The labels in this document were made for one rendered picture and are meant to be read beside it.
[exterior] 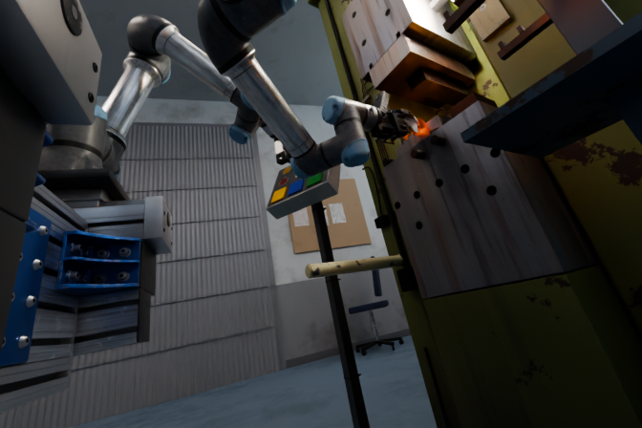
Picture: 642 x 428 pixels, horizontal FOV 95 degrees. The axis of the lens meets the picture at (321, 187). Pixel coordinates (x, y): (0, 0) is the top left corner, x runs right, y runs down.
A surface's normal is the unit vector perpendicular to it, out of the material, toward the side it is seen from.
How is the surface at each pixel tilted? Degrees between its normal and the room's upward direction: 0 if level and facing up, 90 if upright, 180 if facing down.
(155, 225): 90
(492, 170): 90
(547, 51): 90
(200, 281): 90
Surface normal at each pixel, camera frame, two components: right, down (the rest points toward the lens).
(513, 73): -0.84, -0.05
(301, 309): 0.29, -0.43
